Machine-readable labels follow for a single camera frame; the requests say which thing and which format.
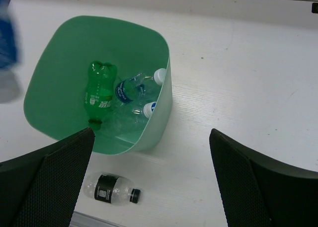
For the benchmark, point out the green plastic bin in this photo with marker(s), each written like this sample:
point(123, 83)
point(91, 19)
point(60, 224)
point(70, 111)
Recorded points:
point(54, 102)

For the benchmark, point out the green soda bottle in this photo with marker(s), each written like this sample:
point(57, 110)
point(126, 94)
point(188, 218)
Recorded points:
point(99, 92)

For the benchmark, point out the small clear bottle black label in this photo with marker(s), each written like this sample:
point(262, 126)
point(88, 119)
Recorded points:
point(110, 188)

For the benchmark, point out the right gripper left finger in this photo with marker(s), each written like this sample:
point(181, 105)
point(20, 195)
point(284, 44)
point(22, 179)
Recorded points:
point(41, 188)

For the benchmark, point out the clear bottle blue label white cap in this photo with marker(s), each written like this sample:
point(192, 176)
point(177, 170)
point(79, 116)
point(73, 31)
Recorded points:
point(141, 87)

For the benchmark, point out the clear crushed plastic bottle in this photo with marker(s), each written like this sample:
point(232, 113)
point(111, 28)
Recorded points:
point(128, 118)

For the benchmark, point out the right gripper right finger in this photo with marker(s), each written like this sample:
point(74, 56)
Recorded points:
point(259, 191)

